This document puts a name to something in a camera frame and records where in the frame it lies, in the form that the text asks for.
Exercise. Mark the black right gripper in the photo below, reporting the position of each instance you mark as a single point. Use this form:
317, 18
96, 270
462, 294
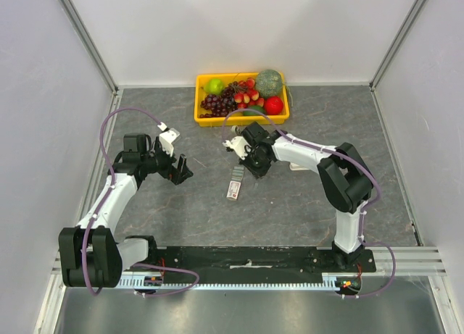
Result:
251, 166

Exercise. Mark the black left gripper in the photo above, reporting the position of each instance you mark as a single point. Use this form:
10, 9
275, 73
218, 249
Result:
175, 175

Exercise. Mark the white rectangular case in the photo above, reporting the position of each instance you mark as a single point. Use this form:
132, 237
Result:
296, 167

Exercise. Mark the red white staple box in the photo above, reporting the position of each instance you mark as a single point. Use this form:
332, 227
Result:
234, 187

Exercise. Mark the green white stapler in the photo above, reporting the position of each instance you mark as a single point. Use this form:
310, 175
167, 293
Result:
236, 130

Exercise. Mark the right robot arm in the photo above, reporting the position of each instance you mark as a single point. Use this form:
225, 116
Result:
347, 183

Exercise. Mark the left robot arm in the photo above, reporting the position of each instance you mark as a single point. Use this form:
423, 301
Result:
89, 254

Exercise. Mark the yellow plastic tray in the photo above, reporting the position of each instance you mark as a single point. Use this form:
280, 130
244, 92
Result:
236, 117

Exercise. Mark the green lime fruit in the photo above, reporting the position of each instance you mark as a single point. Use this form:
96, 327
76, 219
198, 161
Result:
253, 111

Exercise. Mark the red strawberry cluster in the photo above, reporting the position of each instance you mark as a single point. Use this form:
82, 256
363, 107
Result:
245, 94

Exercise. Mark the dark purple grape bunch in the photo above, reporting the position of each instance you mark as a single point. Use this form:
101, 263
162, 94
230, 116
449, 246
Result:
217, 105

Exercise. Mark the green netted melon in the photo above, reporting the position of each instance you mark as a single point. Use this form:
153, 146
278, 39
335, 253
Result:
269, 83

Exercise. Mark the green pear fruit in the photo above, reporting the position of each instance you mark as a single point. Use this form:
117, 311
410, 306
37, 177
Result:
214, 86

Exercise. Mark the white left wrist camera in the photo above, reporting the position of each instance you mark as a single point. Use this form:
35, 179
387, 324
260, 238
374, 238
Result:
167, 138

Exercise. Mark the aluminium frame rail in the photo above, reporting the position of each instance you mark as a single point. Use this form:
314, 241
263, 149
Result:
405, 260

